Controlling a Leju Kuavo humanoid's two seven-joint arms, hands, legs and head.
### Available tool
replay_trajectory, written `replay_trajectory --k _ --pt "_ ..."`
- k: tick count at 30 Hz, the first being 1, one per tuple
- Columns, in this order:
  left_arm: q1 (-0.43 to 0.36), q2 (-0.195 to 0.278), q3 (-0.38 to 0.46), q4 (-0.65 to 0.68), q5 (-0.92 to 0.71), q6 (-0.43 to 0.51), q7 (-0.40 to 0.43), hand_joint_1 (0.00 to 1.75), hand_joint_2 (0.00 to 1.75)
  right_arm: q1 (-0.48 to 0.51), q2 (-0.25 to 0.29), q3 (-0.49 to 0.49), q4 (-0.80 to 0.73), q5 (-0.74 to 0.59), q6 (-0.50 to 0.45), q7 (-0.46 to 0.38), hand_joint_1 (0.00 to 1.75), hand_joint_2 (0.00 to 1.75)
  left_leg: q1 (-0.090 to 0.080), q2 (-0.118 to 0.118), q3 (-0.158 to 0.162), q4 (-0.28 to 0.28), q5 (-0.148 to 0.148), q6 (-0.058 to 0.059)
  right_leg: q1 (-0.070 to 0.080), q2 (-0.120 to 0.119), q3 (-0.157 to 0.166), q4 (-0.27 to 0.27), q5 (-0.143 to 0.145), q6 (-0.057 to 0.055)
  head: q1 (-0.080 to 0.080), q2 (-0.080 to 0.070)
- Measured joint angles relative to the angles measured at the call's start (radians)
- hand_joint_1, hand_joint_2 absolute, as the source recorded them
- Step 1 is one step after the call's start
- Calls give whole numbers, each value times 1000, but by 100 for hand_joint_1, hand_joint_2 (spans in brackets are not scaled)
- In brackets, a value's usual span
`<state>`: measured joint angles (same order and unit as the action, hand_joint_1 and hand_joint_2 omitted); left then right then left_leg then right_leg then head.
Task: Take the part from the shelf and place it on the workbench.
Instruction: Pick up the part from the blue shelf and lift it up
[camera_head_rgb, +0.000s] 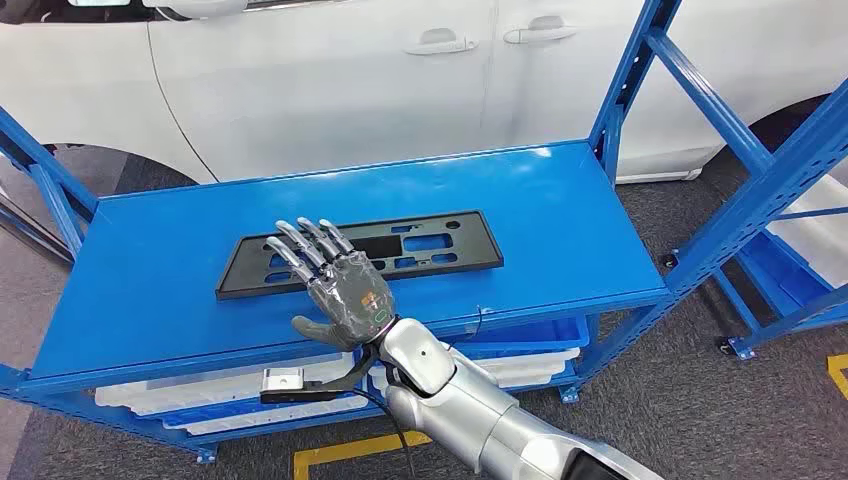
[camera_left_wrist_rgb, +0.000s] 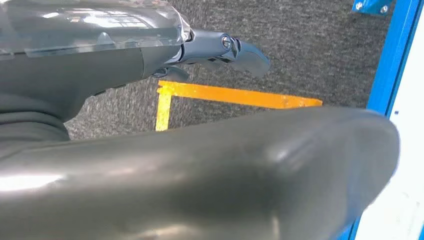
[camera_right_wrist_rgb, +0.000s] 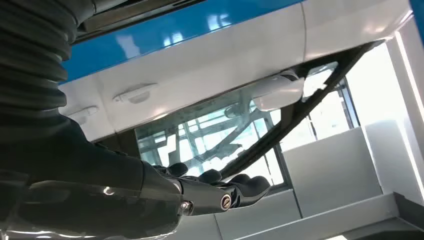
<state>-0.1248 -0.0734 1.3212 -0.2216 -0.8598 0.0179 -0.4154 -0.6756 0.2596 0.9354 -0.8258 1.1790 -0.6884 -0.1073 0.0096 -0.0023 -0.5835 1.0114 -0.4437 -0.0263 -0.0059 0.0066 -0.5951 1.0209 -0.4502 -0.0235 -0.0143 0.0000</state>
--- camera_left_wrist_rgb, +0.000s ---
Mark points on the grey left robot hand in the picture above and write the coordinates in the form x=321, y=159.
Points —
x=82, y=73

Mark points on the blue metal shelf rack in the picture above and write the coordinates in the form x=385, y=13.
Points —
x=391, y=66

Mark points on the yellow floor tape square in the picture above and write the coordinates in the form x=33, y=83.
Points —
x=232, y=95

